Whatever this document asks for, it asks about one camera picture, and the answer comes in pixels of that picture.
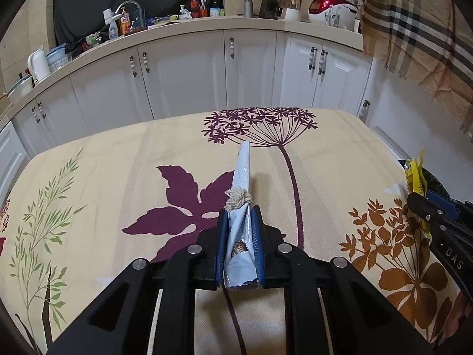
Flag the silver white snack wrapper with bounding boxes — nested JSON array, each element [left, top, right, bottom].
[[224, 141, 257, 288]]

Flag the yellow snack wrapper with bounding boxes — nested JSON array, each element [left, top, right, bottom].
[[402, 148, 431, 242]]

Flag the black trash bin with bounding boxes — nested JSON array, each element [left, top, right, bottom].
[[399, 159, 451, 200]]

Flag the white kitchen cabinets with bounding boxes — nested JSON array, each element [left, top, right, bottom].
[[1, 30, 472, 200]]

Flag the floral beige tablecloth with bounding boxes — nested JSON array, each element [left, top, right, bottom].
[[1, 107, 472, 354]]

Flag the plaid beige blanket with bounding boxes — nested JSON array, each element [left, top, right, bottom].
[[361, 0, 472, 135]]

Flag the small white spray bottle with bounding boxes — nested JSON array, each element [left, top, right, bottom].
[[179, 5, 192, 20]]

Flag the red white rice cooker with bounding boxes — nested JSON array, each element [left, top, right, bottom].
[[308, 0, 358, 31]]

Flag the chrome sink faucet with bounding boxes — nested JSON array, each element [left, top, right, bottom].
[[115, 0, 147, 35]]

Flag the white blue detergent bottle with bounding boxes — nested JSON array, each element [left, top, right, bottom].
[[108, 17, 119, 40]]

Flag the dark red sauce bottle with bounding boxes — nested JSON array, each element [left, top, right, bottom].
[[189, 0, 200, 18]]

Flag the orange dish soap bottle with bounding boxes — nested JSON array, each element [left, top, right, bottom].
[[119, 7, 131, 35]]

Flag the black knife block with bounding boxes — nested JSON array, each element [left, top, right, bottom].
[[258, 0, 280, 19]]

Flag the steel thermos bottle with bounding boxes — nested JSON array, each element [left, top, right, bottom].
[[243, 0, 253, 18]]

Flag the clear plastic containers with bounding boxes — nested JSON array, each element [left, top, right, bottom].
[[46, 43, 72, 73]]

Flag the white blender jug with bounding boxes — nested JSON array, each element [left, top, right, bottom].
[[281, 0, 302, 22]]

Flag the white pot with lid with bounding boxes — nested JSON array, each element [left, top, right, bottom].
[[7, 74, 34, 104]]

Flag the white electric kettle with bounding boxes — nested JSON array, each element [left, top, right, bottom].
[[27, 46, 51, 83]]

